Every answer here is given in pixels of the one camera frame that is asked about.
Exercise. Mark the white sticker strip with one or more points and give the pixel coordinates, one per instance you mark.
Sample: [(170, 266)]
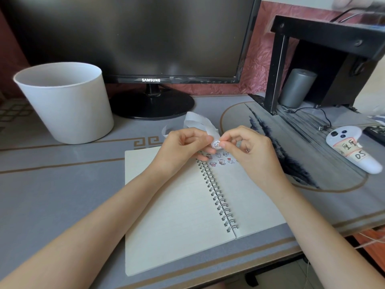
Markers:
[(198, 120)]

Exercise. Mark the person's right forearm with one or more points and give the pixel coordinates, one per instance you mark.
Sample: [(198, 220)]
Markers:
[(328, 234)]

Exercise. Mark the black plug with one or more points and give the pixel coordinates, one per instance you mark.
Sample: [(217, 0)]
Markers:
[(323, 128)]

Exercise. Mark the grey patterned desk mat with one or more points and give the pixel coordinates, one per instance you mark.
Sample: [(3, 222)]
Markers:
[(60, 192)]

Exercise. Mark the person's left hand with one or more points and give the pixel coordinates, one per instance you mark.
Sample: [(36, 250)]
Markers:
[(176, 150)]

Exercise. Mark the black shelf frame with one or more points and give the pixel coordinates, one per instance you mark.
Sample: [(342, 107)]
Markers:
[(275, 76)]

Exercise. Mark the person's left forearm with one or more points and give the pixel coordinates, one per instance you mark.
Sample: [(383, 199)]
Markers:
[(87, 237)]

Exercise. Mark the black computer monitor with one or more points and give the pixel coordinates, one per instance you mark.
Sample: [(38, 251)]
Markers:
[(133, 33)]

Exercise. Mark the blue striped cloth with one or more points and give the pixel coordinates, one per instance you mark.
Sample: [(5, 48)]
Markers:
[(379, 118)]

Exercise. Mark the orange woven bag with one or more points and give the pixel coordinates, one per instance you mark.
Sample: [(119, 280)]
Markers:
[(371, 249)]

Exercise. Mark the cream spiral notebook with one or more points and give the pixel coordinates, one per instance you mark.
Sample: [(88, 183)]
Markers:
[(174, 213)]

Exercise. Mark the person's right hand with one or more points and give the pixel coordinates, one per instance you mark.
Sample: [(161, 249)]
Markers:
[(260, 154)]

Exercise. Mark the black desk frame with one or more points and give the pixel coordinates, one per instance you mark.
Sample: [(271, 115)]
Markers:
[(251, 279)]

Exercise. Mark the grey cylindrical speaker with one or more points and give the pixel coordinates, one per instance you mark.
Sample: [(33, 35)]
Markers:
[(297, 88)]

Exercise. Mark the white plastic waste bin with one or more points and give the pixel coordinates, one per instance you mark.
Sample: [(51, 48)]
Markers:
[(67, 111)]

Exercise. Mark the white labelled VR controller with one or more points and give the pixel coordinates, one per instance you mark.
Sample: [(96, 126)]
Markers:
[(347, 145)]

